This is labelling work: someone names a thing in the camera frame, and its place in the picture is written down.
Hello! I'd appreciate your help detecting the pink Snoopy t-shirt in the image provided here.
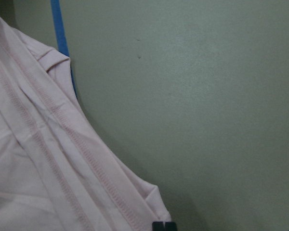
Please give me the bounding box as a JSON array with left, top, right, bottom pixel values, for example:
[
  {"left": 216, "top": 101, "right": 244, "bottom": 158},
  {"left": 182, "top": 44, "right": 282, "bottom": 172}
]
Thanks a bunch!
[{"left": 0, "top": 17, "right": 171, "bottom": 231}]

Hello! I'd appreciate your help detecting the brown paper table cover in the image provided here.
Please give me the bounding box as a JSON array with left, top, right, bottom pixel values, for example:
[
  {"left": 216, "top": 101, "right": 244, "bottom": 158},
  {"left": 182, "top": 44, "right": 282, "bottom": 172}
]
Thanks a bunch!
[{"left": 0, "top": 0, "right": 289, "bottom": 231}]

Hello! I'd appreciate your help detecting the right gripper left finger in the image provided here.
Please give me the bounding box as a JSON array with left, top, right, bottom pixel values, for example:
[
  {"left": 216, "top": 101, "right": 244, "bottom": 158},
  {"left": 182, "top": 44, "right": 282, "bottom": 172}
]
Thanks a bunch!
[{"left": 152, "top": 221, "right": 164, "bottom": 231}]

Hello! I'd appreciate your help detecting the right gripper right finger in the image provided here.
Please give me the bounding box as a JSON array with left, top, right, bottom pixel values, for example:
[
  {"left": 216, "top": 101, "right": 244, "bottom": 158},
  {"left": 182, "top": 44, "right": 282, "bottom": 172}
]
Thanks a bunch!
[{"left": 165, "top": 222, "right": 177, "bottom": 231}]

